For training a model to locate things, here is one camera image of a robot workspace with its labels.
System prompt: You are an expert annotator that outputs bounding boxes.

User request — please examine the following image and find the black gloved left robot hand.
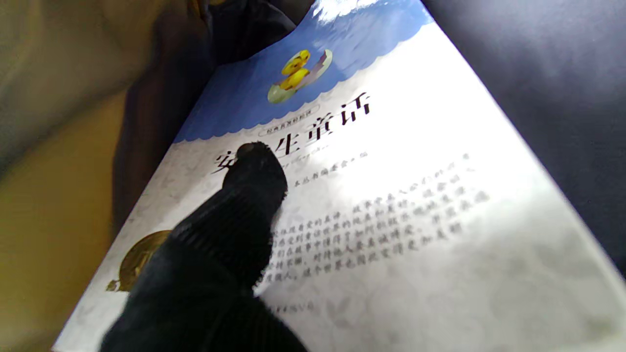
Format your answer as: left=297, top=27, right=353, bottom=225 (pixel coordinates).
left=100, top=142, right=309, bottom=352

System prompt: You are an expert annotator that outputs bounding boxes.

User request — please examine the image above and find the blue and white duck book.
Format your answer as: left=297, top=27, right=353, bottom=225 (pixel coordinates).
left=51, top=0, right=626, bottom=352

